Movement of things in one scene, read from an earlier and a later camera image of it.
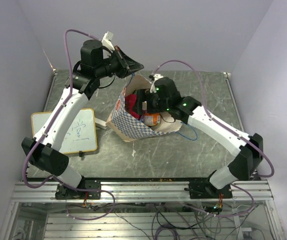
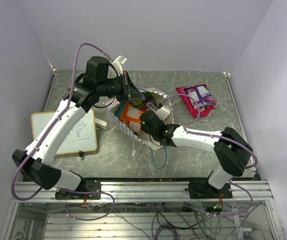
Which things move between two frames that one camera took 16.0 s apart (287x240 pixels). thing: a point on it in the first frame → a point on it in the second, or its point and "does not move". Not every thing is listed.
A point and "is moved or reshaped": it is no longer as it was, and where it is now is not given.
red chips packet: [130, 101] is moved or reshaped
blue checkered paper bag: [131, 128] is moved or reshaped
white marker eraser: [101, 123] does not move
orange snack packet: [152, 119] is moved or reshaped
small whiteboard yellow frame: [79, 137] does not move
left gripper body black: [116, 65] → [120, 87]
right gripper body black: [154, 104] → [144, 128]
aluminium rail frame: [253, 191] does not move
